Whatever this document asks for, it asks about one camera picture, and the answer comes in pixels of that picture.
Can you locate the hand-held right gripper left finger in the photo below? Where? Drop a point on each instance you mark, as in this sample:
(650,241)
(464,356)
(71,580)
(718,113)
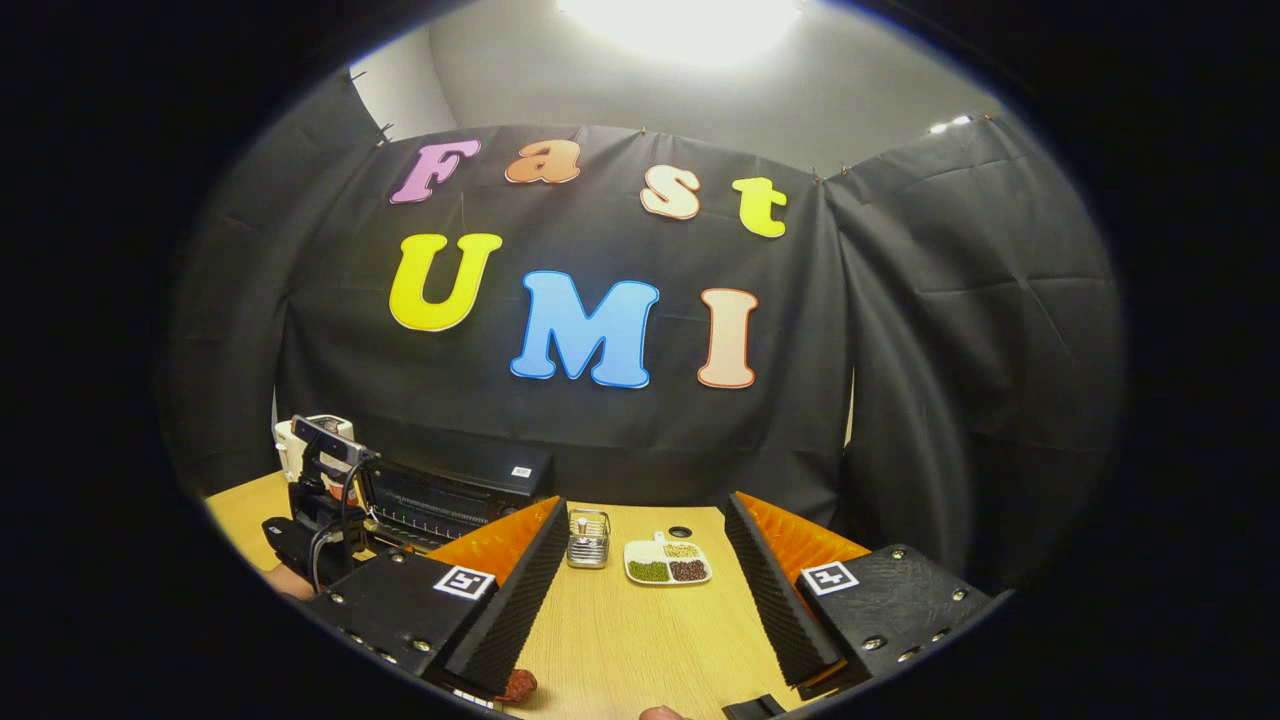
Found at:
(520,610)

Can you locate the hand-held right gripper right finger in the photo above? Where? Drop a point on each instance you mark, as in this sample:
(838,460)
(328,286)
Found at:
(780,610)

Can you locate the red grilled sausage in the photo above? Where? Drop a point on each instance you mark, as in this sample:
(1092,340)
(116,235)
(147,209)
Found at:
(518,685)

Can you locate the black electric oven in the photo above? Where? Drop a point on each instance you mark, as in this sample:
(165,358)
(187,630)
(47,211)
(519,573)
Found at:
(460,475)

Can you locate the white toaster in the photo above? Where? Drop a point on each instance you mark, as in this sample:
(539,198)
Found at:
(285,445)

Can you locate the white divided dish of beans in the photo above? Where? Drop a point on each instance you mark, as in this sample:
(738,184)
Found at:
(665,565)

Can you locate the black backdrop cloth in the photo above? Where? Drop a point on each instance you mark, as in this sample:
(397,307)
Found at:
(900,350)

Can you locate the small ceiling light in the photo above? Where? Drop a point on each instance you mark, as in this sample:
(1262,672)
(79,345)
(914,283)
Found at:
(950,124)

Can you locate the large ceiling light panel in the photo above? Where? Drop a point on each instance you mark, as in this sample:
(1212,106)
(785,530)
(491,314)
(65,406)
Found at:
(680,25)

